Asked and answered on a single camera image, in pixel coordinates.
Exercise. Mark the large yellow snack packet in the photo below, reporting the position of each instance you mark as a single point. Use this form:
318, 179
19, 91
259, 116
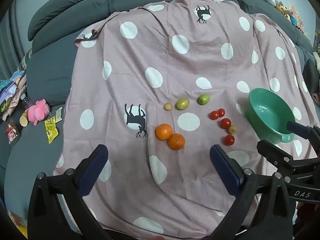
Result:
51, 130

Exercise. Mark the orange tangerine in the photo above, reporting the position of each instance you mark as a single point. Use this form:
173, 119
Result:
176, 141
164, 131

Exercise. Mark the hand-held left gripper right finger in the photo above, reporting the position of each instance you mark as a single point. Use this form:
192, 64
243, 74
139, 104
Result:
225, 170

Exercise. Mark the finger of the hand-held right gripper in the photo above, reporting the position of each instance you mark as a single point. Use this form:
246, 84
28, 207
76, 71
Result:
272, 152
303, 131

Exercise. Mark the grey sofa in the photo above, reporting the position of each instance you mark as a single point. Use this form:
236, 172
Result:
47, 75

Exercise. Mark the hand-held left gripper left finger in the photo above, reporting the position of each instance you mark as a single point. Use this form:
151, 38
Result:
93, 163

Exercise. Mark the small yellow-brown round fruit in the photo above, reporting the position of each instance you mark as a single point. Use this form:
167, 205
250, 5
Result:
232, 129
168, 106

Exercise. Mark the red cherry tomato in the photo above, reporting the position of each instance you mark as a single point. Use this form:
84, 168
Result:
229, 140
221, 112
225, 123
214, 115

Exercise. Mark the small yellow-green packet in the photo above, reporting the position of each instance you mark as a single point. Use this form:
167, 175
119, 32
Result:
58, 114

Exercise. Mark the pile of plush toys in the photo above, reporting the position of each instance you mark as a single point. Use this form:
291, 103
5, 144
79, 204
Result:
287, 11

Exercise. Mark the green mango right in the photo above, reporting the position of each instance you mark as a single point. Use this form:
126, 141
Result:
203, 99

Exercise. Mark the yellow and red packet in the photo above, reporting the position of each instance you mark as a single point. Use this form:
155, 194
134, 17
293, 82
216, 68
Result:
17, 223

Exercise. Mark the pile of colourful clothes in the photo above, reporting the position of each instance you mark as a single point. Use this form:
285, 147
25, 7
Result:
11, 95

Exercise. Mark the red snack packet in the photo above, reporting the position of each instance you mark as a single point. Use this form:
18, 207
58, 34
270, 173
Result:
11, 132

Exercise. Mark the clear plastic bottle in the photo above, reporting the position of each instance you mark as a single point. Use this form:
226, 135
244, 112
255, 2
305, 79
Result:
27, 102

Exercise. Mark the pink plush toy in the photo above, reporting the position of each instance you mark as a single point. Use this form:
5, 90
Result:
37, 111

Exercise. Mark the pink polka dot blanket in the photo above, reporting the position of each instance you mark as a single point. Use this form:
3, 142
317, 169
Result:
175, 67

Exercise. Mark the small yellow cup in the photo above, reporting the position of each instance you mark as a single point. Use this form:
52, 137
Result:
23, 121

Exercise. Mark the green plastic bowl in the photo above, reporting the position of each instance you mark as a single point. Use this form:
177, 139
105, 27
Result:
270, 110

